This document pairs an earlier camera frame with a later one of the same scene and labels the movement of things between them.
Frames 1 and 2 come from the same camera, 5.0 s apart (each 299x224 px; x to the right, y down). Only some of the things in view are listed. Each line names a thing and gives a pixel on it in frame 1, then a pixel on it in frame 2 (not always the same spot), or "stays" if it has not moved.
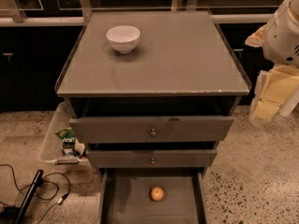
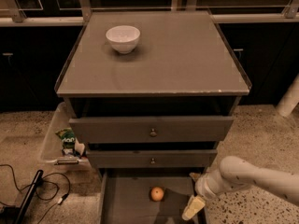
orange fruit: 157,193 stays
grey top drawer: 150,129 stays
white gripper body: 282,37 to 202,186
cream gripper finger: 272,89 to 192,207
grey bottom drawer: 124,196 stays
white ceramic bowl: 123,38 stays
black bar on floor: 28,200 stays
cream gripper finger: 257,38 to 194,175
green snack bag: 67,136 stays
